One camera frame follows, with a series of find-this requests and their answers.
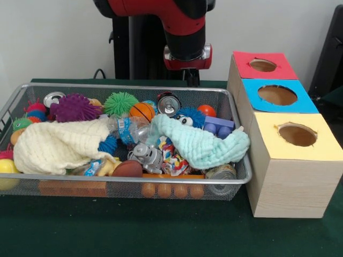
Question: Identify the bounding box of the black cable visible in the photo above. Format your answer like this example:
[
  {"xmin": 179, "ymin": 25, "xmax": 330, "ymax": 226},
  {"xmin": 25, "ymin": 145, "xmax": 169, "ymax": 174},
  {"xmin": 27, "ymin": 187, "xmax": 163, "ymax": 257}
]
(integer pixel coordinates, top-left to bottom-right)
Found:
[{"xmin": 93, "ymin": 68, "xmax": 116, "ymax": 79}]

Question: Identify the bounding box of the wooden box with three holes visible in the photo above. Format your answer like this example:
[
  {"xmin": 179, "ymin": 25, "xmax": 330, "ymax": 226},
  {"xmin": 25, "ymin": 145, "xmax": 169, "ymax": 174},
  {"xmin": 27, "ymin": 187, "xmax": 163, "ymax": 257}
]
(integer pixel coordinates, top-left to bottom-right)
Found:
[{"xmin": 226, "ymin": 50, "xmax": 343, "ymax": 219}]

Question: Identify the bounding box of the red soda can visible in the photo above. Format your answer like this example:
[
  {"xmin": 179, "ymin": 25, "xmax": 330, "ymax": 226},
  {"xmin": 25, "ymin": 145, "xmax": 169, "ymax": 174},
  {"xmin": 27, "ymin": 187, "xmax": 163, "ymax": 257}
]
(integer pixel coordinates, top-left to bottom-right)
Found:
[{"xmin": 156, "ymin": 92, "xmax": 182, "ymax": 116}]

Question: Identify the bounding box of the silver toy robot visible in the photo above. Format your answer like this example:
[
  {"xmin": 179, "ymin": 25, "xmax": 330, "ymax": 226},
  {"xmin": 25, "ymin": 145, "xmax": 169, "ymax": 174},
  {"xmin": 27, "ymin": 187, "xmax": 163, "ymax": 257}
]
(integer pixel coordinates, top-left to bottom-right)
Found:
[{"xmin": 128, "ymin": 143, "xmax": 164, "ymax": 175}]

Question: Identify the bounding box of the purple spiky ball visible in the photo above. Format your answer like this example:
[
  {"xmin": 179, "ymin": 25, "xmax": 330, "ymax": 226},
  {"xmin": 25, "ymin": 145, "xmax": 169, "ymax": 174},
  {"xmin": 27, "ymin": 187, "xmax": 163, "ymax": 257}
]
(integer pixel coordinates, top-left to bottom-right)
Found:
[{"xmin": 50, "ymin": 93, "xmax": 104, "ymax": 123}]

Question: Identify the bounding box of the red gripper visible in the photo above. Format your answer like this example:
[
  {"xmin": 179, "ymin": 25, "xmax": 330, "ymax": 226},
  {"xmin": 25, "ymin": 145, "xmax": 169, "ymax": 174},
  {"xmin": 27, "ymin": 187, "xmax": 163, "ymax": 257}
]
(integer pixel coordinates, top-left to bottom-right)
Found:
[{"xmin": 163, "ymin": 44, "xmax": 213, "ymax": 87}]

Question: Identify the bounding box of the cream knitted cloth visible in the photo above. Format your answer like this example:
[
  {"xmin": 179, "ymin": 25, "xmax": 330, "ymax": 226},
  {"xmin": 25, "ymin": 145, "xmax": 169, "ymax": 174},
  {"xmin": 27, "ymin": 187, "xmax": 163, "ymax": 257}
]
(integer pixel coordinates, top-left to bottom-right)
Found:
[{"xmin": 12, "ymin": 117, "xmax": 117, "ymax": 175}]

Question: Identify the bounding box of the crushed clear plastic bottle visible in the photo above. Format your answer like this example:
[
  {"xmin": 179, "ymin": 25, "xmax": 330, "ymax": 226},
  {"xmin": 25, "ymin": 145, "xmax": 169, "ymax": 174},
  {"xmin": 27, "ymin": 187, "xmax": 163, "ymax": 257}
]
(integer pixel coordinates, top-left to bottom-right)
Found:
[{"xmin": 108, "ymin": 115, "xmax": 161, "ymax": 145}]

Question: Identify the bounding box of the purple toy block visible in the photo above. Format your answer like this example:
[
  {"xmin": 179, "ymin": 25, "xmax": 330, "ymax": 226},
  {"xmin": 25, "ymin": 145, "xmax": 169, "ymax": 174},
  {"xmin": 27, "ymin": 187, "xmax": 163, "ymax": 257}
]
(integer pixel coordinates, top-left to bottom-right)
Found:
[{"xmin": 203, "ymin": 116, "xmax": 236, "ymax": 140}]

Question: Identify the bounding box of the mint knitted cloth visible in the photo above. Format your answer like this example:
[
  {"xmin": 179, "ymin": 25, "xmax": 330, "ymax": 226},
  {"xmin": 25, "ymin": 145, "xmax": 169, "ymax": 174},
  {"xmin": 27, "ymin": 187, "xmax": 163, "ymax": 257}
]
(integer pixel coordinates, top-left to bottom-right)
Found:
[{"xmin": 146, "ymin": 114, "xmax": 250, "ymax": 170}]

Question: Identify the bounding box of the orange toy basketball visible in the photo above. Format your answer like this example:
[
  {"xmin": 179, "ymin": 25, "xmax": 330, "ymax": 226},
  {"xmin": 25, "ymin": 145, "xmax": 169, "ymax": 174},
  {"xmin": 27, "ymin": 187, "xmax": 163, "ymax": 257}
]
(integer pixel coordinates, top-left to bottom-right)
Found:
[{"xmin": 129, "ymin": 102, "xmax": 156, "ymax": 124}]

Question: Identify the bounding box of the blue spiky ball with eyes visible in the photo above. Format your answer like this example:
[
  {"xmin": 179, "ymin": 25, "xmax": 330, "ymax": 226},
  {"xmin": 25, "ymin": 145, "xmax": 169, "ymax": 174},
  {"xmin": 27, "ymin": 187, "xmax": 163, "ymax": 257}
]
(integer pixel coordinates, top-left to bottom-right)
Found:
[{"xmin": 173, "ymin": 107, "xmax": 206, "ymax": 129}]

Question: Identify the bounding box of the dark green side table cloth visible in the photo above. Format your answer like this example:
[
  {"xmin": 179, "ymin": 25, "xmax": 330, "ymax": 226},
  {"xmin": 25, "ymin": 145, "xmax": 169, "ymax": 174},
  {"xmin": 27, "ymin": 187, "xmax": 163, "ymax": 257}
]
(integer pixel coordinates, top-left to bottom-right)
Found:
[{"xmin": 321, "ymin": 86, "xmax": 343, "ymax": 104}]

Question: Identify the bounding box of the black chair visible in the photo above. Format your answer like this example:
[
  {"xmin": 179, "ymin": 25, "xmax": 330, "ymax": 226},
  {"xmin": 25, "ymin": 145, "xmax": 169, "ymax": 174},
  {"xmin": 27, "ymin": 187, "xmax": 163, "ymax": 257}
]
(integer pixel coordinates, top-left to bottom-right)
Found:
[{"xmin": 308, "ymin": 4, "xmax": 343, "ymax": 97}]

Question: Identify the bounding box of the green spiky ball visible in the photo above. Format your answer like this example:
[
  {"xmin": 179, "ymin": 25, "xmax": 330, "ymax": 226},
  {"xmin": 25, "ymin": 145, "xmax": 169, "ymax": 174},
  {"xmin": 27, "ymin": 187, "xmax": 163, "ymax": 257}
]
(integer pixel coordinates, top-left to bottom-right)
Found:
[{"xmin": 103, "ymin": 92, "xmax": 139, "ymax": 116}]

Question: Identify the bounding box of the wire mesh bin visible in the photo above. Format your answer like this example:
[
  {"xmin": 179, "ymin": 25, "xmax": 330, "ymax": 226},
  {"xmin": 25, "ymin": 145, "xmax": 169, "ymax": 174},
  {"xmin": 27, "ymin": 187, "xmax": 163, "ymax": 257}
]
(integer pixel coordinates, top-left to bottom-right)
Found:
[{"xmin": 0, "ymin": 82, "xmax": 252, "ymax": 203}]

